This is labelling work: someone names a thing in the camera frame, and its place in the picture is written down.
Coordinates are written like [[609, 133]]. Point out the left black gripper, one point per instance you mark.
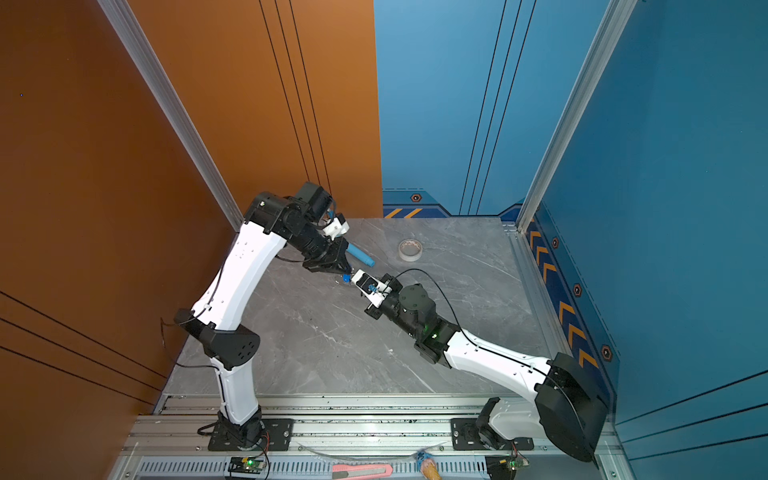
[[334, 263]]

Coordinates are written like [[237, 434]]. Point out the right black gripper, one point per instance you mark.
[[396, 284]]

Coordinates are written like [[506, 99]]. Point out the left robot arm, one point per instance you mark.
[[310, 223]]

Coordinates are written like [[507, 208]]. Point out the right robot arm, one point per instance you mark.
[[564, 404]]

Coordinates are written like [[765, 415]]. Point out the blue toy microphone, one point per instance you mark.
[[360, 255]]

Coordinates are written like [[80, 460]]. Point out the masking tape roll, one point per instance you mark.
[[410, 250]]

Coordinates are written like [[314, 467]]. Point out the toy ice cream cone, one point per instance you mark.
[[427, 466]]

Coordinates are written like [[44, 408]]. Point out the pink utility knife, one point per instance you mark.
[[361, 471]]

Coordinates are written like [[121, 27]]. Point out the right circuit board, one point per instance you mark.
[[504, 467]]

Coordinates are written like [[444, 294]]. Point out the circuit board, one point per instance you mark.
[[248, 467], [504, 467]]

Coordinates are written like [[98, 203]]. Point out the left circuit board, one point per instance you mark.
[[248, 467]]

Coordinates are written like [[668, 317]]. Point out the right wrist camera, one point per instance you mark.
[[373, 289]]

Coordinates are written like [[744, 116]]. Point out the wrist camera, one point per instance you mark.
[[373, 289], [337, 227]]

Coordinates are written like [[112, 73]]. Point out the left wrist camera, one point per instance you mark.
[[337, 227]]

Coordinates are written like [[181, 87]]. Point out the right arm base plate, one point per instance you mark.
[[467, 436]]

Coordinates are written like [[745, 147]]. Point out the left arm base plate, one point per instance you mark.
[[270, 435]]

